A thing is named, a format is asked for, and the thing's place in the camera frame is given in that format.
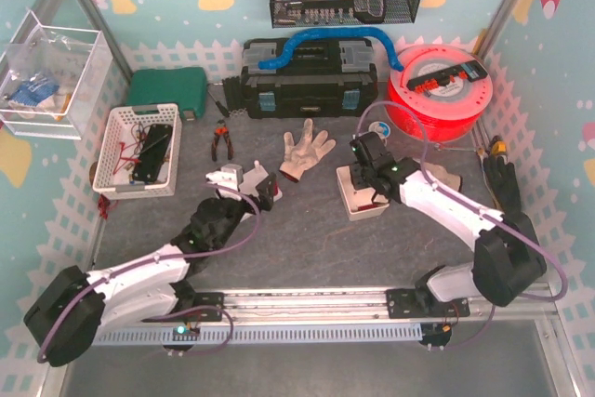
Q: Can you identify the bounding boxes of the white peg board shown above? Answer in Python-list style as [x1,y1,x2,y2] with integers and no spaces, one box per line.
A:
[239,160,283,202]

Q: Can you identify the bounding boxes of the green plastic case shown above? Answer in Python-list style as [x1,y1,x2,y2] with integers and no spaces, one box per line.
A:
[125,67,208,119]

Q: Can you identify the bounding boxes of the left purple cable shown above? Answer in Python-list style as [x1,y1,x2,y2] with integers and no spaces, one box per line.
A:
[36,182,262,365]

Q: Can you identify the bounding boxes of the solder wire spool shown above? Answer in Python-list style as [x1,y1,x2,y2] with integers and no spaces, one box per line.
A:
[368,121,391,139]

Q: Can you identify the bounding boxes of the blue corrugated hose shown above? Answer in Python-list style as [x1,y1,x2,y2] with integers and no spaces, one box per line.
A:
[258,27,404,73]

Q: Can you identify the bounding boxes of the white knit glove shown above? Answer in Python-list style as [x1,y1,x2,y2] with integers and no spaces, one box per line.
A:
[425,163,462,192]
[279,118,337,182]

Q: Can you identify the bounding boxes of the clear acrylic box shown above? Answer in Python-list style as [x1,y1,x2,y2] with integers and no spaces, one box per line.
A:
[1,11,112,140]

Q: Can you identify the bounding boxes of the white perforated basket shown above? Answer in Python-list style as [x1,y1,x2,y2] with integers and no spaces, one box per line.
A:
[92,103,182,200]

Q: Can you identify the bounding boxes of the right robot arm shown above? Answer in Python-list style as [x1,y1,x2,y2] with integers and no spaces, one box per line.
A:
[350,132,547,317]

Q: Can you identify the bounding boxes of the black rubber glove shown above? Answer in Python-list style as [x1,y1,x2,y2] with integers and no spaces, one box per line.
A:
[483,155,522,214]

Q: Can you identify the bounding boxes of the black tool box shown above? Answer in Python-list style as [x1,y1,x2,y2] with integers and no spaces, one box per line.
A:
[239,38,378,119]

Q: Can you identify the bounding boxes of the grey slotted cable duct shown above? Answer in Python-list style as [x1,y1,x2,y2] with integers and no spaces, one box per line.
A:
[94,323,423,347]

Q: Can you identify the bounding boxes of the black power strip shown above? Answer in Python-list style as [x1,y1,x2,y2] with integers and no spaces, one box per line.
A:
[406,60,488,93]

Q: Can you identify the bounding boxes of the orange black pliers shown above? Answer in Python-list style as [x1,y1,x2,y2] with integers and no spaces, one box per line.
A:
[208,120,237,164]

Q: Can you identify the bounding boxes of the black battery holder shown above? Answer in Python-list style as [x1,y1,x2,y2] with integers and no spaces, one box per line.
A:
[132,124,173,184]

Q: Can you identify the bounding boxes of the blue white gloves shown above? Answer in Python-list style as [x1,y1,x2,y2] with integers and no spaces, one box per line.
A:
[9,73,60,107]

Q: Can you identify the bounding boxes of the white spring tray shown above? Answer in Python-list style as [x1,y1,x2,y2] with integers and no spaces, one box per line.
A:
[336,165,390,221]

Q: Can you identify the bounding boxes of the aluminium rail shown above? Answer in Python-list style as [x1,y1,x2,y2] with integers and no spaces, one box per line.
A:
[58,280,559,324]

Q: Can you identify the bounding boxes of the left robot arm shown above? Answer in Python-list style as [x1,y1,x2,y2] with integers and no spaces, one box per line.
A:
[23,165,280,367]

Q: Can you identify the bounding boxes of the black screwdriver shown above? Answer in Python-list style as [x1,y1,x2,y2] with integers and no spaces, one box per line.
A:
[206,88,231,118]

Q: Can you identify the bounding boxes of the red filament spool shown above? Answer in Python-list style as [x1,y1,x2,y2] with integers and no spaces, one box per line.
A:
[385,44,494,143]

